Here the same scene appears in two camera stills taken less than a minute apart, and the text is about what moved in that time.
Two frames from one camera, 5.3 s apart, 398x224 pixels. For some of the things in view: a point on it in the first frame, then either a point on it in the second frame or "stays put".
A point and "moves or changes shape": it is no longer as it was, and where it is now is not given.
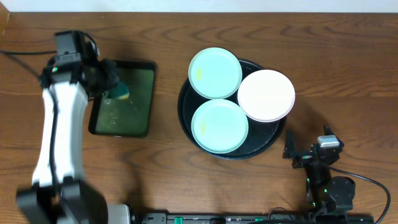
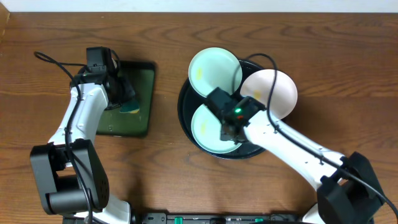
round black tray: x=262 y=136 stays put
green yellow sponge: x=120 y=92 moves or changes shape
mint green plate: x=215 y=73 stays put
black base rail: x=216 y=218 stays put
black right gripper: x=310 y=157 → x=228 y=134
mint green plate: x=219 y=126 stays put
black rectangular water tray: x=127 y=117 stays put
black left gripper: x=109 y=76 → x=123 y=93
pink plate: x=266 y=95 stays put
